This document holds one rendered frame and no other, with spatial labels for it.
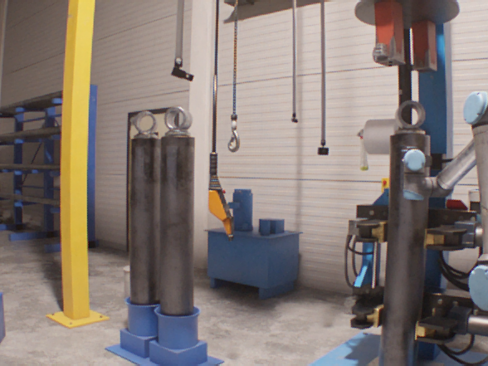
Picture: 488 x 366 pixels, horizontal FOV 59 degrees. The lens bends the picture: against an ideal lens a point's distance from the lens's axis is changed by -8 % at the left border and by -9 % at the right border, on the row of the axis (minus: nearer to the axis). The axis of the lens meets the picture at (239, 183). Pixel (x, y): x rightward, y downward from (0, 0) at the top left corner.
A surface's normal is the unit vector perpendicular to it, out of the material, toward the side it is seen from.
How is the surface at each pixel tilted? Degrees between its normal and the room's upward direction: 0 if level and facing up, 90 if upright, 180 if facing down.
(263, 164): 90
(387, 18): 90
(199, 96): 90
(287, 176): 90
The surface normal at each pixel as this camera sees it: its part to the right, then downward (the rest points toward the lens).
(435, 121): -0.63, 0.01
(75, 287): 0.77, 0.03
